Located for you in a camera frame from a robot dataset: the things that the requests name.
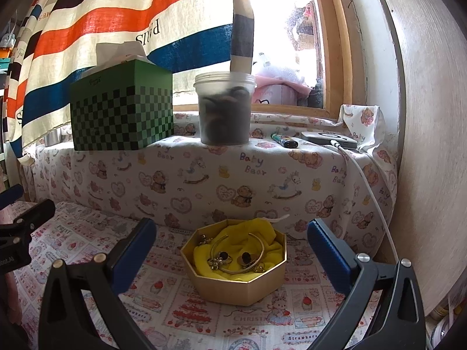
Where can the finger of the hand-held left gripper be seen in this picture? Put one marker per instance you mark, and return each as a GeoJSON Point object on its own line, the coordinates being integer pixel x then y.
{"type": "Point", "coordinates": [11, 197]}
{"type": "Point", "coordinates": [33, 217]}

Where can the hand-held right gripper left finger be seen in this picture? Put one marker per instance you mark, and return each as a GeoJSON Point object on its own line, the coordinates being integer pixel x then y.
{"type": "Point", "coordinates": [135, 251]}

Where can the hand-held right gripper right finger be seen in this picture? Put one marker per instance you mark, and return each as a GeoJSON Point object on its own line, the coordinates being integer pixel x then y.
{"type": "Point", "coordinates": [328, 259]}

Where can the octagonal cardboard jewelry box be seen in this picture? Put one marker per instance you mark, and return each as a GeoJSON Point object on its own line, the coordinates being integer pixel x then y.
{"type": "Point", "coordinates": [233, 291]}

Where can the strawberry printed cloth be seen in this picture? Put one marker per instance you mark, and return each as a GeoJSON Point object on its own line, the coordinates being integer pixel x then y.
{"type": "Point", "coordinates": [175, 310]}

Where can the metal cup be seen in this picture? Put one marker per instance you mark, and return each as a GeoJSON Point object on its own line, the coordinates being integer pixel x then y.
{"type": "Point", "coordinates": [51, 138]}

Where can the yellow cloth lining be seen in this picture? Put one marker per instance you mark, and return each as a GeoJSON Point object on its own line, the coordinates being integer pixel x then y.
{"type": "Point", "coordinates": [233, 240]}

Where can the teddy bear printed cloth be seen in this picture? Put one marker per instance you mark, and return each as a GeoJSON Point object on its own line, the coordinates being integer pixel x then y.
{"type": "Point", "coordinates": [226, 175]}

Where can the grey power bank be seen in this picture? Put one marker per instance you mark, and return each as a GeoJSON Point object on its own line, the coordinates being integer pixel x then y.
{"type": "Point", "coordinates": [328, 139]}

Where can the green lighter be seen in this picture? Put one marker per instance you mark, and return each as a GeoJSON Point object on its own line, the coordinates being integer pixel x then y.
{"type": "Point", "coordinates": [284, 140]}

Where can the green checkered tissue box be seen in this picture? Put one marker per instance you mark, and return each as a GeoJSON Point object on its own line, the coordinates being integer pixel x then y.
{"type": "Point", "coordinates": [120, 116]}

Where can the white wood-grain cabinet panel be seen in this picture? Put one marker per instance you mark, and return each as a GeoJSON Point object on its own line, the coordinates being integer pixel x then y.
{"type": "Point", "coordinates": [430, 135]}

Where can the clear plastic jar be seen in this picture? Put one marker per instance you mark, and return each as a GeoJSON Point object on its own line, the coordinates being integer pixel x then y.
{"type": "Point", "coordinates": [224, 116]}

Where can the pink cloth bundle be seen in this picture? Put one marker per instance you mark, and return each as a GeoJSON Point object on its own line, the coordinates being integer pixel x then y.
{"type": "Point", "coordinates": [277, 80]}

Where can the striped curtain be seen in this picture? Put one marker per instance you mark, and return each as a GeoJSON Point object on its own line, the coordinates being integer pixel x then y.
{"type": "Point", "coordinates": [109, 11]}

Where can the wooden window frame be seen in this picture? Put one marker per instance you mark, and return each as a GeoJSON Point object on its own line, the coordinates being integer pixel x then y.
{"type": "Point", "coordinates": [339, 43]}

